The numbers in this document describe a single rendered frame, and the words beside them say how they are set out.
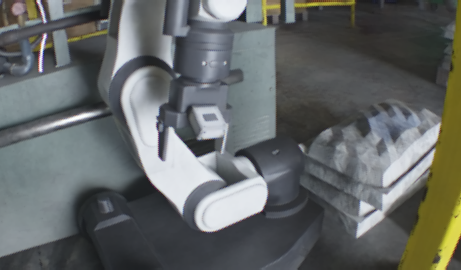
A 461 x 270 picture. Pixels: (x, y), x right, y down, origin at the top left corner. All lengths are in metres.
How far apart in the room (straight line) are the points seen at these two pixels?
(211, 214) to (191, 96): 0.40
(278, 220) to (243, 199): 0.17
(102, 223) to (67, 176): 0.26
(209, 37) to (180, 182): 0.42
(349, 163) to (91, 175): 0.87
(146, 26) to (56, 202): 0.77
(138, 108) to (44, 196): 0.68
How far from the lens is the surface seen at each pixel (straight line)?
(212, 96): 0.57
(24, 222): 1.33
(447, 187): 0.77
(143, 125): 0.69
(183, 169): 0.84
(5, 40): 1.09
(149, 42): 0.71
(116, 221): 1.06
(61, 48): 1.15
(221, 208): 0.88
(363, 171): 1.23
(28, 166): 1.21
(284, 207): 1.06
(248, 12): 1.47
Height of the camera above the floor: 0.85
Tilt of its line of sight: 27 degrees down
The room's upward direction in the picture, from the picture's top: 3 degrees counter-clockwise
